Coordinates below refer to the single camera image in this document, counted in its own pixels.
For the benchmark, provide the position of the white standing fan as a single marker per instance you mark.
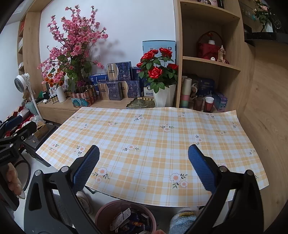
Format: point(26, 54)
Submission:
point(21, 82)

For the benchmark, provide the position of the brown glass cup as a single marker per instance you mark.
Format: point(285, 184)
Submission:
point(199, 104)

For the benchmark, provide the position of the red rose plant white pot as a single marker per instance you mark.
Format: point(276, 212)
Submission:
point(164, 96)

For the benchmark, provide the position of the black storage case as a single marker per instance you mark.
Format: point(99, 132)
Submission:
point(45, 144)

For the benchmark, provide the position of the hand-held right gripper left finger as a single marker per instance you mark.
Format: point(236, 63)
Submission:
point(86, 164)

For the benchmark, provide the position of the light blue cardboard box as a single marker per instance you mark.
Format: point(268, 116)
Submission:
point(150, 45)

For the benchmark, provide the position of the yellow plaid floral tablecloth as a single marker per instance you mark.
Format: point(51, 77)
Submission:
point(146, 135)

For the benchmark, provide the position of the wooden bookshelf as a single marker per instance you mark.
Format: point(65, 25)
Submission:
point(31, 45)

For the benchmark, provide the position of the pink white mug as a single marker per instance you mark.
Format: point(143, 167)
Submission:
point(210, 1)

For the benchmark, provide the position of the wooden shelf unit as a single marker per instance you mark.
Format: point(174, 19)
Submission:
point(209, 61)

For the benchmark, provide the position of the stack of pastel cups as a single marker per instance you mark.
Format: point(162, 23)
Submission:
point(185, 94)

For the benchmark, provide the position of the red and white paper cup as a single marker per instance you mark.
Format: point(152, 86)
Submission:
point(208, 105)

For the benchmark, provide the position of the gold leaf-shaped tray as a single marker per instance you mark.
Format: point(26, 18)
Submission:
point(140, 103)

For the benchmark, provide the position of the blue white-print carton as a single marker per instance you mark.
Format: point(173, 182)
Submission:
point(97, 79)

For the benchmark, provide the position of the red gift basket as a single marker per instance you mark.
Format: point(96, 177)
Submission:
point(207, 50)

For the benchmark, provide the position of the white ribbed vase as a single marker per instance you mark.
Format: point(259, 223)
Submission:
point(61, 94)

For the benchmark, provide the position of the black sideboard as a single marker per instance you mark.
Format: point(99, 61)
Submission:
point(270, 37)

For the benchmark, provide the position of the blue and white emblem box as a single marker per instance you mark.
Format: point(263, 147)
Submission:
point(147, 90)

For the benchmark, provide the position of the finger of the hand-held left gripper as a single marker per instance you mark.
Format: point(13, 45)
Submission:
point(25, 130)
point(12, 122)

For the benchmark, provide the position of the wooden low cabinet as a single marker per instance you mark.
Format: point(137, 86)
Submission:
point(58, 112)

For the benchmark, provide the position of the clear glass perfume bottle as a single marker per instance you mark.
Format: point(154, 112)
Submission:
point(221, 55)

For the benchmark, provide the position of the white printed packet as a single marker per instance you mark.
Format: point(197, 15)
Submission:
point(120, 219)

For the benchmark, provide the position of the brown plastic bin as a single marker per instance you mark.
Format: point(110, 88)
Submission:
point(102, 216)

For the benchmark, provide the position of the brown cardboard box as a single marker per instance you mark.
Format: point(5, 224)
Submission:
point(40, 131)

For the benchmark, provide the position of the row of small brown bottles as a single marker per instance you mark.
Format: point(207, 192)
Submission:
point(52, 99)

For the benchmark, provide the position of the gold and blue gift box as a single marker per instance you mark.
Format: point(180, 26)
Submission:
point(131, 88)
point(110, 91)
point(119, 70)

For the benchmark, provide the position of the dark blue illustrated box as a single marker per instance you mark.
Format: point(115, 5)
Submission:
point(203, 85)

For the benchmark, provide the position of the person's left hand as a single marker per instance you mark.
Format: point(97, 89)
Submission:
point(13, 177)

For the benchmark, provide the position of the striped planter box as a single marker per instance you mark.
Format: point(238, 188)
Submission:
point(82, 99)

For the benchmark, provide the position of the purple blue small box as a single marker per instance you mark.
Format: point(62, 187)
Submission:
point(220, 102)

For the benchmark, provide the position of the white wall socket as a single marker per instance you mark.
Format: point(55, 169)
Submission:
point(97, 58)

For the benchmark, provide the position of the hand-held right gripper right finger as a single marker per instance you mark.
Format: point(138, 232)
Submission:
point(200, 166)

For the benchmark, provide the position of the dark blue box red label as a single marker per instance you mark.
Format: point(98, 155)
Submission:
point(136, 73)

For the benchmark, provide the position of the pink blossom artificial plant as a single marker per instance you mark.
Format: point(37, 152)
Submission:
point(76, 38)

